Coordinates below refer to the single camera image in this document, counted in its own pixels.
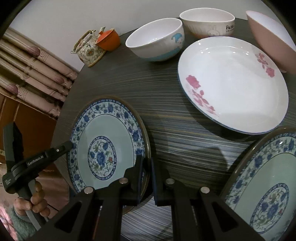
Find floral ceramic teapot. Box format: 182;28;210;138
71;27;106;67

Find pink bowl white inside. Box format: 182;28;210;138
246;11;296;74

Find blue floral porcelain plate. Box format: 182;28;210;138
67;96;151;193

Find orange lidded cup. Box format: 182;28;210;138
95;28;121;51

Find white bowl blue base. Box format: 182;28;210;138
125;18;185;62

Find brown wooden door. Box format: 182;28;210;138
1;95;56;158

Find white plate pink flowers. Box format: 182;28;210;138
178;37;288;135

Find grey fuzzy left sleeve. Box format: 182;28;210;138
1;208;37;240

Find left hand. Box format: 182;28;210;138
14;181;50;217

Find white rabbit print bowl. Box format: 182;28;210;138
180;8;235;39

